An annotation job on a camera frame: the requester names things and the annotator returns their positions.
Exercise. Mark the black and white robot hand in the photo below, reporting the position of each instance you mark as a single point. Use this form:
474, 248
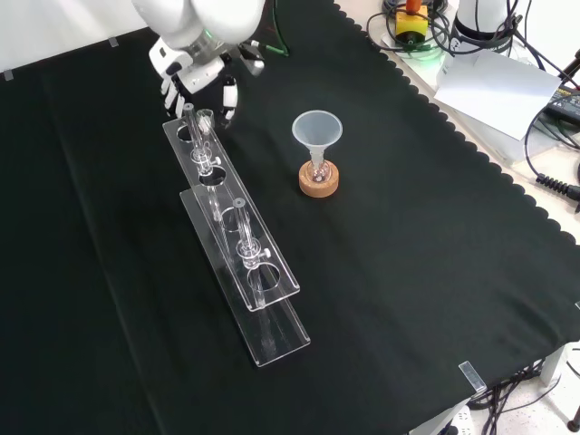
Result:
190, 72

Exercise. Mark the clear glass weighing funnel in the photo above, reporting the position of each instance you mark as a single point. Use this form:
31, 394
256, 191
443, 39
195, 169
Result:
205, 119

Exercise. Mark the translucent plastic funnel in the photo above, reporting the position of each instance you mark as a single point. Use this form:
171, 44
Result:
316, 129

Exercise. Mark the clear acrylic funnel stand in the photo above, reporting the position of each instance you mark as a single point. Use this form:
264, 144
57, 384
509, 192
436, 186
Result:
254, 254

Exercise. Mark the clear tape strip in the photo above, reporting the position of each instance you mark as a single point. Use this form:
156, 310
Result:
472, 376
113, 42
8, 74

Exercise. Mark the small round-bottom glass flask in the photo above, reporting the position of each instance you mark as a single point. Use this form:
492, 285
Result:
317, 171

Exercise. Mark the yellow stop button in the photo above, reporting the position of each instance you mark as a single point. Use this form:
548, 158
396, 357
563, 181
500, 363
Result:
410, 20

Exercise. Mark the black bench cloth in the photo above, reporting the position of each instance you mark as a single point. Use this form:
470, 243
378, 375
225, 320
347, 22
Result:
385, 272

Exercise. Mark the pale board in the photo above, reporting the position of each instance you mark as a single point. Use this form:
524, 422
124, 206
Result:
494, 86

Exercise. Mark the black power adapter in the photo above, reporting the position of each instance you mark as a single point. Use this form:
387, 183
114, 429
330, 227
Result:
564, 102

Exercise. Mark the white power strip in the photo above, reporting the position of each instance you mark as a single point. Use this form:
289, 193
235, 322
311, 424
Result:
453, 421

